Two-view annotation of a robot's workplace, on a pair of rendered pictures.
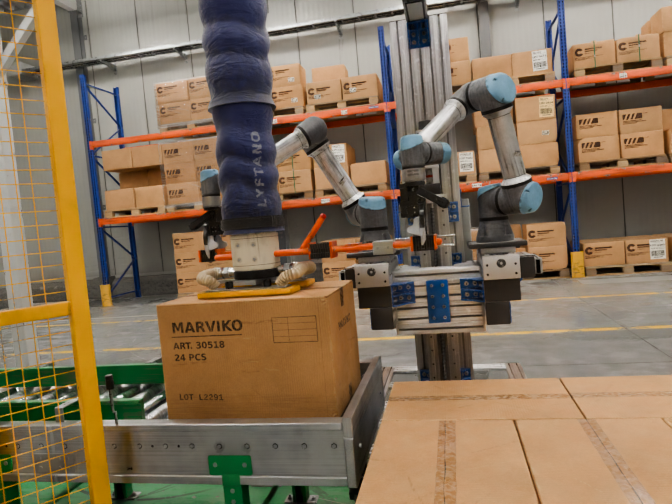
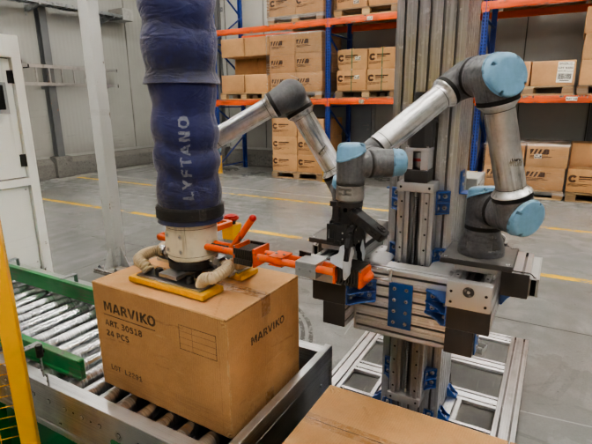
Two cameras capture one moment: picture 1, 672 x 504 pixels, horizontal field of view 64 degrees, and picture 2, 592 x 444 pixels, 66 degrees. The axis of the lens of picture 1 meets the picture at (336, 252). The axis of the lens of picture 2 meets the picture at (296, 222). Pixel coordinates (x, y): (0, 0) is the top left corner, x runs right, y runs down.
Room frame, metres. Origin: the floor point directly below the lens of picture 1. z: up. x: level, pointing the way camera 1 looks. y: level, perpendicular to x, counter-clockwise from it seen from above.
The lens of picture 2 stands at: (0.62, -0.51, 1.54)
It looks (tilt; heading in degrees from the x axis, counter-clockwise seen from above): 15 degrees down; 18
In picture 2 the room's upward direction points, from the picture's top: 1 degrees counter-clockwise
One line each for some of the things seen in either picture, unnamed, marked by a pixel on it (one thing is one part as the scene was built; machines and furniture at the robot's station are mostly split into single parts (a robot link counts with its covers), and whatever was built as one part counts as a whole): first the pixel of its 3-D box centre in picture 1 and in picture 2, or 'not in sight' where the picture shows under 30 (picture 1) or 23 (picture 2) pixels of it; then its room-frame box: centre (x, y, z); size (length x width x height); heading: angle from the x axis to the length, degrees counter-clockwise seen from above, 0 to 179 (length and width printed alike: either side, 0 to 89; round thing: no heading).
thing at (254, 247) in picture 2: (323, 250); (251, 253); (1.89, 0.04, 1.08); 0.10 x 0.08 x 0.06; 166
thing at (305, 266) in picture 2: (384, 247); (310, 266); (1.84, -0.16, 1.07); 0.07 x 0.07 x 0.04; 76
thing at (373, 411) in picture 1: (368, 418); (284, 425); (1.88, -0.06, 0.48); 0.70 x 0.03 x 0.15; 168
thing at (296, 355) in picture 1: (265, 346); (199, 329); (1.95, 0.28, 0.75); 0.60 x 0.40 x 0.40; 77
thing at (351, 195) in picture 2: (413, 175); (349, 193); (1.81, -0.28, 1.30); 0.08 x 0.08 x 0.05
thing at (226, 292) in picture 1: (248, 287); (174, 278); (1.86, 0.31, 0.98); 0.34 x 0.10 x 0.05; 76
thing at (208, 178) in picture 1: (210, 183); not in sight; (2.27, 0.49, 1.38); 0.09 x 0.08 x 0.11; 107
